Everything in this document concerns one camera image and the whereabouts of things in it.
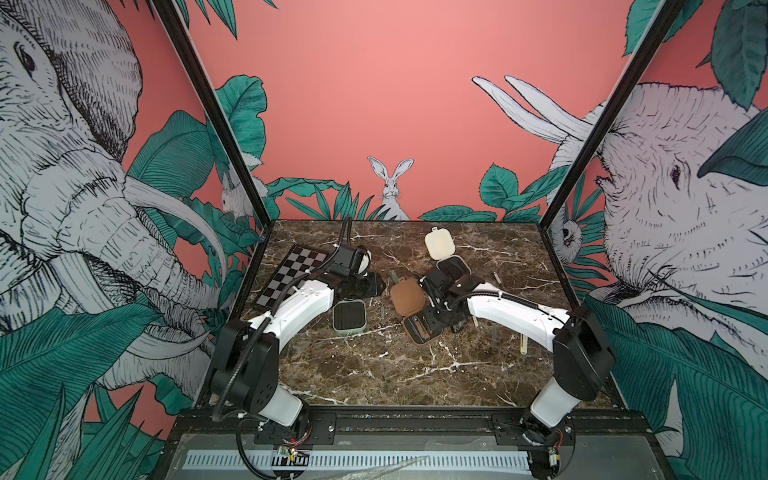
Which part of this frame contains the brown clipper case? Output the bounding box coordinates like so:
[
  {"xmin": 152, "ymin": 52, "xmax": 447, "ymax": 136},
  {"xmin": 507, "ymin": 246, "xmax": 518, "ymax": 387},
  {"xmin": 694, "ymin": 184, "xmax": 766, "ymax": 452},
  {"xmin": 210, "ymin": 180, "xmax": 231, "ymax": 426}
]
[{"xmin": 389, "ymin": 277, "xmax": 443, "ymax": 345}]

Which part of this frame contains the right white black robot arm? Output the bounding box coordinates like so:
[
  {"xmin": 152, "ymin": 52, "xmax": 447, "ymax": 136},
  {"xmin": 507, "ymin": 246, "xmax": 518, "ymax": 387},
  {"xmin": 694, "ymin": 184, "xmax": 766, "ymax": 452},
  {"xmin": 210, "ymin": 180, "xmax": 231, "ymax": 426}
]
[{"xmin": 419, "ymin": 267, "xmax": 617, "ymax": 434}]

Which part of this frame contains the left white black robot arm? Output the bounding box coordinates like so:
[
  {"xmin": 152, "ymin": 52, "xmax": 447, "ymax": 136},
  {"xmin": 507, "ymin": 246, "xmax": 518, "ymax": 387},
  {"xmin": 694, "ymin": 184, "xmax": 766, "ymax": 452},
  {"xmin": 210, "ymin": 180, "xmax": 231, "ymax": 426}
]
[{"xmin": 208, "ymin": 217, "xmax": 385, "ymax": 437}]

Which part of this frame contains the mint green clipper case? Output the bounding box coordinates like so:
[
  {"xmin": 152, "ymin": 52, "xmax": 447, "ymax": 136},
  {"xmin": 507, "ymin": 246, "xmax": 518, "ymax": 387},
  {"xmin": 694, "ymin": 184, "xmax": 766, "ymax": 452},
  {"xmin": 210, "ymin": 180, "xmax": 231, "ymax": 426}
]
[{"xmin": 332, "ymin": 299, "xmax": 368, "ymax": 335}]

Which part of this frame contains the cream clipper case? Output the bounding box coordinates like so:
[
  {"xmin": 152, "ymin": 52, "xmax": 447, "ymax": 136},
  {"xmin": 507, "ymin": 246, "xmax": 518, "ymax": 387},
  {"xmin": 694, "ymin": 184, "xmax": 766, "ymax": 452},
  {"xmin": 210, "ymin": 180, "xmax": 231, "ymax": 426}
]
[{"xmin": 424, "ymin": 227, "xmax": 471, "ymax": 280}]

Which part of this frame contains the black white checkerboard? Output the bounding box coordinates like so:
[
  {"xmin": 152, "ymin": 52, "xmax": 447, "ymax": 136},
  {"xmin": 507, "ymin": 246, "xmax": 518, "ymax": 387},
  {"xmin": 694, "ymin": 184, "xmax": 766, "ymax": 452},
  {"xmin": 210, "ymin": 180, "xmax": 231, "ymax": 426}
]
[{"xmin": 252, "ymin": 243, "xmax": 329, "ymax": 313}]

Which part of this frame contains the white perforated strip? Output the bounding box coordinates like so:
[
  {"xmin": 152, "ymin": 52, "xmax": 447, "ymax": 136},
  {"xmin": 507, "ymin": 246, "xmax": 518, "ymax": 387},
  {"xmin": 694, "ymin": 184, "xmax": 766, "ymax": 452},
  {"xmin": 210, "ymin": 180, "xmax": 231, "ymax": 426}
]
[{"xmin": 182, "ymin": 449, "xmax": 533, "ymax": 473}]

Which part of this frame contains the black aluminium front rail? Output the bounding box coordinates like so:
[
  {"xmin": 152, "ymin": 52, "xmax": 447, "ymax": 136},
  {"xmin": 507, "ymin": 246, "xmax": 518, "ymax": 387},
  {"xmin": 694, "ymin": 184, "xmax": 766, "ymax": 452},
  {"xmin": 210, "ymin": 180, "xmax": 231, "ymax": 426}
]
[{"xmin": 163, "ymin": 405, "xmax": 658, "ymax": 455}]

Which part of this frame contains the left black frame post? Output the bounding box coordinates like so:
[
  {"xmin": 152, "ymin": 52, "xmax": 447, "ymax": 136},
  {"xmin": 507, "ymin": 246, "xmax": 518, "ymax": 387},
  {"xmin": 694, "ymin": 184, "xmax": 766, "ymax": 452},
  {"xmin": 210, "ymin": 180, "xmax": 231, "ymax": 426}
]
[{"xmin": 152, "ymin": 0, "xmax": 272, "ymax": 229}]

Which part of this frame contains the black frame post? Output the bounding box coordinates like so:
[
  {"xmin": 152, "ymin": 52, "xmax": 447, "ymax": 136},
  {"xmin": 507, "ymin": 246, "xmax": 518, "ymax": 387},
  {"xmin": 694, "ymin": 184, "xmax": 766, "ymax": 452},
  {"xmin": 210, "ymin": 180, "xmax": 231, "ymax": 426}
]
[
  {"xmin": 152, "ymin": 0, "xmax": 272, "ymax": 229},
  {"xmin": 538, "ymin": 0, "xmax": 688, "ymax": 229}
]

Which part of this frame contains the right black frame post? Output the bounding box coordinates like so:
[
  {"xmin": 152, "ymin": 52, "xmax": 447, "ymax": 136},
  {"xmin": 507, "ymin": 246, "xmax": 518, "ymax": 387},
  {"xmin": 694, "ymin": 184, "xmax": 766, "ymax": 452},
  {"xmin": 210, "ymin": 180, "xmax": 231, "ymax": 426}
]
[{"xmin": 538, "ymin": 0, "xmax": 688, "ymax": 229}]

